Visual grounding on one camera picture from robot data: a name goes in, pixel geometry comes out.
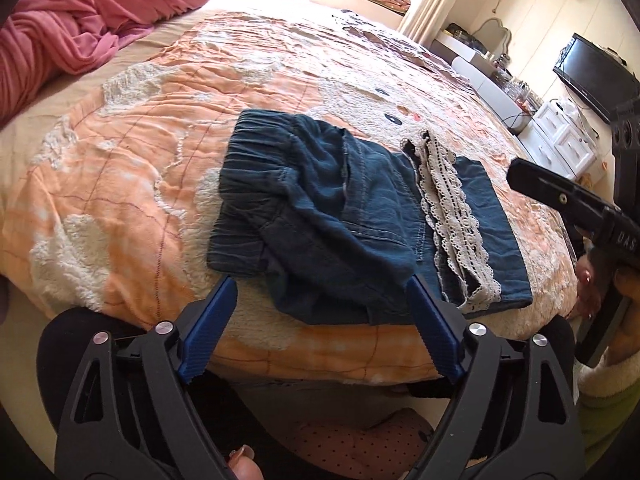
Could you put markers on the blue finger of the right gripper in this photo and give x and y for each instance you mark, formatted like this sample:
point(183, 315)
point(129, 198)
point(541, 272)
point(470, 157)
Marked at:
point(580, 208)

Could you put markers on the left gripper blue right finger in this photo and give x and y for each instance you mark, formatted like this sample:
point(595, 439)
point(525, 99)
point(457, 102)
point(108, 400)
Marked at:
point(441, 327)

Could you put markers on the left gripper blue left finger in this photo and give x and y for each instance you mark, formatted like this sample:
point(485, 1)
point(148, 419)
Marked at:
point(200, 326)

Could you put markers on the blue denim lace-trimmed pants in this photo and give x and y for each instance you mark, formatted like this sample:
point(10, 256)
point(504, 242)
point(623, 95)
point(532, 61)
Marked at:
point(337, 225)

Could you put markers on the right hand, red nails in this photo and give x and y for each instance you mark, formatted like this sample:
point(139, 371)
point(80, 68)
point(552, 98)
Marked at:
point(625, 342)

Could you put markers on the left hand, red nails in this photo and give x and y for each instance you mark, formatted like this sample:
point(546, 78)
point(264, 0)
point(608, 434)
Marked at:
point(242, 464)

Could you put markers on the white drawer cabinet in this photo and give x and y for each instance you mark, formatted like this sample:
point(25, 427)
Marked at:
point(552, 140)

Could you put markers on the pink dotted slipper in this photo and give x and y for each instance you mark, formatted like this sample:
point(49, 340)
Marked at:
point(386, 450)

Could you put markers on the black flat screen television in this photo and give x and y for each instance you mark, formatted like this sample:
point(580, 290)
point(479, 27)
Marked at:
point(596, 77)

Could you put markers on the white low tv bench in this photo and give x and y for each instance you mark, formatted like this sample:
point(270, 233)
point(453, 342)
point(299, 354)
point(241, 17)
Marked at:
point(509, 113)

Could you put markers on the green jacket sleeve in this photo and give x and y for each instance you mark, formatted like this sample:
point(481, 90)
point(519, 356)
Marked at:
point(608, 394)

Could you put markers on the beige window curtain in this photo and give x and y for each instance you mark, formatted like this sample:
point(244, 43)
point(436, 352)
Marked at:
point(432, 0)

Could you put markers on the pink crumpled blanket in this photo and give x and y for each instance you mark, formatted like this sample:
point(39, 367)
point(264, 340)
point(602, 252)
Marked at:
point(43, 39)

